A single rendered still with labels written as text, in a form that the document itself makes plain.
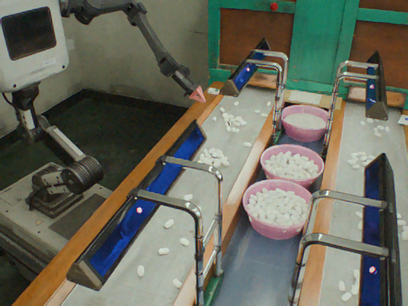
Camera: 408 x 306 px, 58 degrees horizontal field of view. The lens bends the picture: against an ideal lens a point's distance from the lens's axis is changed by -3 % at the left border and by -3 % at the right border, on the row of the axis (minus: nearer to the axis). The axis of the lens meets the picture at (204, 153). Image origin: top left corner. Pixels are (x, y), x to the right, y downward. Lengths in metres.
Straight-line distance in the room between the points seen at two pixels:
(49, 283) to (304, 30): 1.72
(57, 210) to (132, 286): 0.81
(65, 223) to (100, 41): 2.33
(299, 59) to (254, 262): 1.29
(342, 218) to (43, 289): 1.02
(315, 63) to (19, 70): 1.51
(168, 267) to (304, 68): 1.45
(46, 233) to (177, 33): 2.11
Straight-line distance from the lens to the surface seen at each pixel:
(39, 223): 1.89
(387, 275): 0.79
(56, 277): 1.24
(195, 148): 1.14
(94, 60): 3.95
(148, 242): 1.30
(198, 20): 3.23
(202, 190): 1.49
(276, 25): 2.22
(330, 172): 1.63
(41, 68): 1.58
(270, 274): 1.30
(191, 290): 1.13
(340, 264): 1.29
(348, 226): 1.43
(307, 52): 2.23
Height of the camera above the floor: 1.67
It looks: 33 degrees down
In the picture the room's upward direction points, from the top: straight up
